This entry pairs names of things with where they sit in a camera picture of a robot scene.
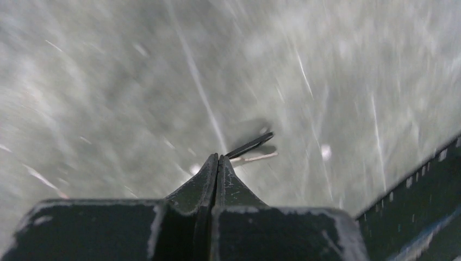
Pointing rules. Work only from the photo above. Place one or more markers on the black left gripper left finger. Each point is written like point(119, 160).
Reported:
point(174, 228)

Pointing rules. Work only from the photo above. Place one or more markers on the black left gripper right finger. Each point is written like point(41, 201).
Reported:
point(243, 228)

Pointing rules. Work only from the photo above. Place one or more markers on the black tagged key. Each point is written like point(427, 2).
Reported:
point(253, 150)

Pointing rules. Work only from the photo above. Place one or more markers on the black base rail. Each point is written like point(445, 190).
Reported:
point(419, 219)

